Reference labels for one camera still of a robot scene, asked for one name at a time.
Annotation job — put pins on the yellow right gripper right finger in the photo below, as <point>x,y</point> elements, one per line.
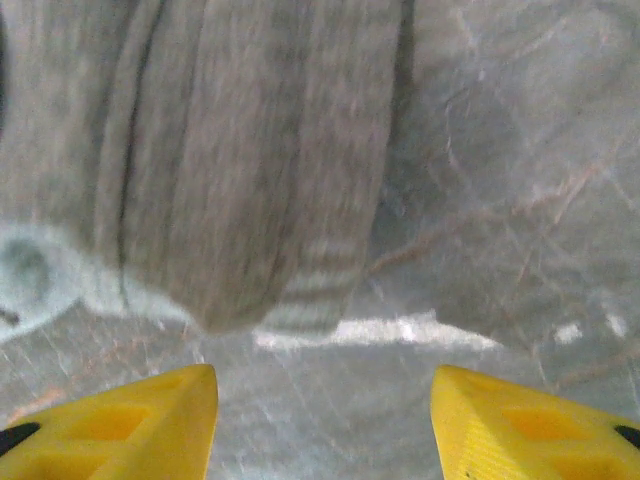
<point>510,430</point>

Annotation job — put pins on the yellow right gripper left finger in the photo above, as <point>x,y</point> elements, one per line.
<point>125,430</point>

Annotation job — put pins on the grey garment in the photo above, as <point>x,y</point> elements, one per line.
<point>240,150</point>

